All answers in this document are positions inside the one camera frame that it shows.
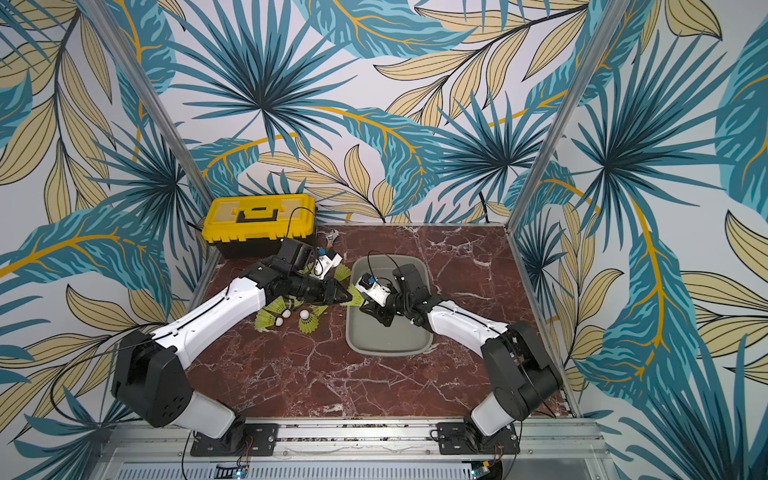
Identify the yellow-green shuttlecock two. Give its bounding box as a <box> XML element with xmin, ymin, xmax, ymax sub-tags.
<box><xmin>343</xmin><ymin>285</ymin><xmax>366</xmax><ymax>307</ymax></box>

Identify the aluminium frame post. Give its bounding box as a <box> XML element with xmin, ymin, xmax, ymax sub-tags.
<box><xmin>80</xmin><ymin>0</ymin><xmax>213</xmax><ymax>209</ymax></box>
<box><xmin>506</xmin><ymin>1</ymin><xmax>629</xmax><ymax>239</ymax></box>

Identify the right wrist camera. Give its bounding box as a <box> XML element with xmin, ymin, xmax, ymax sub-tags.
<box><xmin>355</xmin><ymin>273</ymin><xmax>392</xmax><ymax>307</ymax></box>

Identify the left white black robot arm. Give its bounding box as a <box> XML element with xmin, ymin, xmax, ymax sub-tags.
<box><xmin>111</xmin><ymin>238</ymin><xmax>352</xmax><ymax>452</ymax></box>

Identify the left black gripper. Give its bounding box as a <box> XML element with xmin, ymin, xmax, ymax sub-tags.
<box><xmin>289</xmin><ymin>271</ymin><xmax>354</xmax><ymax>306</ymax></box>

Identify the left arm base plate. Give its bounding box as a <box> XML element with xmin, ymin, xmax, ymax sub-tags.
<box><xmin>190</xmin><ymin>423</ymin><xmax>279</xmax><ymax>458</ymax></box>

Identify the right aluminium frame post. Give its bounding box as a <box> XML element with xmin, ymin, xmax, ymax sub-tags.
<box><xmin>506</xmin><ymin>1</ymin><xmax>629</xmax><ymax>239</ymax></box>

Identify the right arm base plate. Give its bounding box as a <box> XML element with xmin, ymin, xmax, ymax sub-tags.
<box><xmin>430</xmin><ymin>420</ymin><xmax>520</xmax><ymax>456</ymax></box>

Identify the aluminium front rail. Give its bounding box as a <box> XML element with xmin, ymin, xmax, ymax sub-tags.
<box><xmin>88</xmin><ymin>417</ymin><xmax>619</xmax><ymax>479</ymax></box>

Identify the yellow-green shuttlecock seven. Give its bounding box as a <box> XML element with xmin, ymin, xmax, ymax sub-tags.
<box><xmin>298</xmin><ymin>306</ymin><xmax>327</xmax><ymax>334</ymax></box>

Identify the grey plastic storage tray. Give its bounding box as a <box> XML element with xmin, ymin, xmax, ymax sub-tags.
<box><xmin>346</xmin><ymin>254</ymin><xmax>433</xmax><ymax>357</ymax></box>

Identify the yellow black toolbox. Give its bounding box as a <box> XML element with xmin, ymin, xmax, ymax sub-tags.
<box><xmin>202</xmin><ymin>194</ymin><xmax>317</xmax><ymax>259</ymax></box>

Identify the yellow-green shuttlecock one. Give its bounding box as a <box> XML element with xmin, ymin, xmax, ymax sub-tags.
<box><xmin>334</xmin><ymin>264</ymin><xmax>351</xmax><ymax>282</ymax></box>

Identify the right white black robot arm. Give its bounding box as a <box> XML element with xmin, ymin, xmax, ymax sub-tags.
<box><xmin>354</xmin><ymin>264</ymin><xmax>563</xmax><ymax>454</ymax></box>

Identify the left aluminium frame post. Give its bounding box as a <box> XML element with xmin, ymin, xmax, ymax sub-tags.
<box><xmin>80</xmin><ymin>0</ymin><xmax>213</xmax><ymax>209</ymax></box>

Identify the yellow-green shuttlecock eight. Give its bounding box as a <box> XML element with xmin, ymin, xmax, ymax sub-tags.
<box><xmin>253</xmin><ymin>297</ymin><xmax>302</xmax><ymax>332</ymax></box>

